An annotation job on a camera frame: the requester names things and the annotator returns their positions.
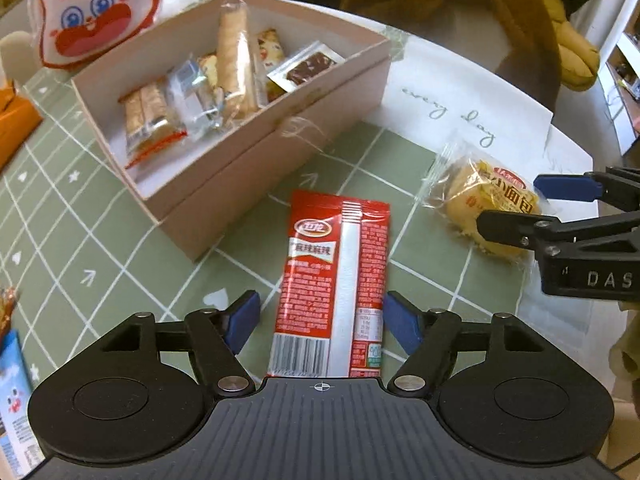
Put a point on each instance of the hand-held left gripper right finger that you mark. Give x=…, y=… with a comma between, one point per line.
x=400, y=320

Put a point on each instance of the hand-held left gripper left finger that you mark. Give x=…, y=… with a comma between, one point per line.
x=245, y=312

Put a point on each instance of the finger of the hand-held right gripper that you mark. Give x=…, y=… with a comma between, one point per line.
x=565, y=186
x=515, y=227

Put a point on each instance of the clear bread packet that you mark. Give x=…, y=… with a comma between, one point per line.
x=475, y=195

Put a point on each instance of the red spicy snack packet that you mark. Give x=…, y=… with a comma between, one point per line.
x=310, y=280

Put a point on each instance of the pink cardboard box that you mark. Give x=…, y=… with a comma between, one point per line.
x=240, y=180

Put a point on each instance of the silver clear snack packet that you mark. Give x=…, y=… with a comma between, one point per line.
x=192, y=95

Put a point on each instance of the brownie packet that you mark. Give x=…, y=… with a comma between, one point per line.
x=307, y=67

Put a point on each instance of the clear egg roll packet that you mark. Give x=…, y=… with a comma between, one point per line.
x=232, y=55

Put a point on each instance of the white shelf unit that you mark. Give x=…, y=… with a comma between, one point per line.
x=625, y=95

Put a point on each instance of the green grid tablecloth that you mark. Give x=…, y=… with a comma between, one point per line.
x=100, y=240

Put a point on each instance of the brown plush cloth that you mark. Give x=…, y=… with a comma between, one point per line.
x=475, y=20

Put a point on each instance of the orange wafer biscuit packet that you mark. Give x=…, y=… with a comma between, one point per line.
x=145, y=115

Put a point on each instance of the blue snack box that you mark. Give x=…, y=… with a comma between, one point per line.
x=15, y=410

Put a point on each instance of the orange tissue pack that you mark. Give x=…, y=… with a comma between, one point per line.
x=15, y=125

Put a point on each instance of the white red cartoon bag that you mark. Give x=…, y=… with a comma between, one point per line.
x=90, y=15

